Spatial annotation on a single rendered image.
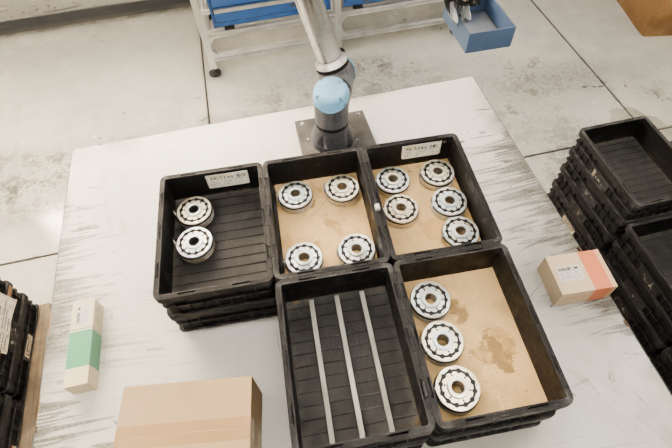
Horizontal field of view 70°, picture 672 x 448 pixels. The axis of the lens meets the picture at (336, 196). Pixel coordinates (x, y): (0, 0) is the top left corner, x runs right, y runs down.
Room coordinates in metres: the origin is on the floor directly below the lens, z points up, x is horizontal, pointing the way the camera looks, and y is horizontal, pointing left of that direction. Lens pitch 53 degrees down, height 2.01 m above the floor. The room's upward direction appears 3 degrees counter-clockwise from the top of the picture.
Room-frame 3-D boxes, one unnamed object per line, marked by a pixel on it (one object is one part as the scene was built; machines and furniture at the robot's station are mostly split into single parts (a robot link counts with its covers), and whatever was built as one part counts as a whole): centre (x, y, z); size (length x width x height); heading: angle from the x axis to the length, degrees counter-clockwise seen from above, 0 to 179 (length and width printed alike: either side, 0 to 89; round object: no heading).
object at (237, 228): (0.73, 0.34, 0.87); 0.40 x 0.30 x 0.11; 7
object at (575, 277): (0.61, -0.68, 0.74); 0.16 x 0.12 x 0.07; 96
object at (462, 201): (0.81, -0.33, 0.86); 0.10 x 0.10 x 0.01
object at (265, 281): (0.73, 0.34, 0.92); 0.40 x 0.30 x 0.02; 7
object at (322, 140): (1.19, 0.00, 0.80); 0.15 x 0.15 x 0.10
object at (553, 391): (0.41, -0.31, 0.87); 0.40 x 0.30 x 0.11; 7
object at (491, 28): (1.33, -0.48, 1.10); 0.20 x 0.15 x 0.07; 10
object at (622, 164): (1.15, -1.17, 0.37); 0.40 x 0.30 x 0.45; 11
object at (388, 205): (0.80, -0.19, 0.86); 0.10 x 0.10 x 0.01
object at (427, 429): (0.37, -0.01, 0.92); 0.40 x 0.30 x 0.02; 7
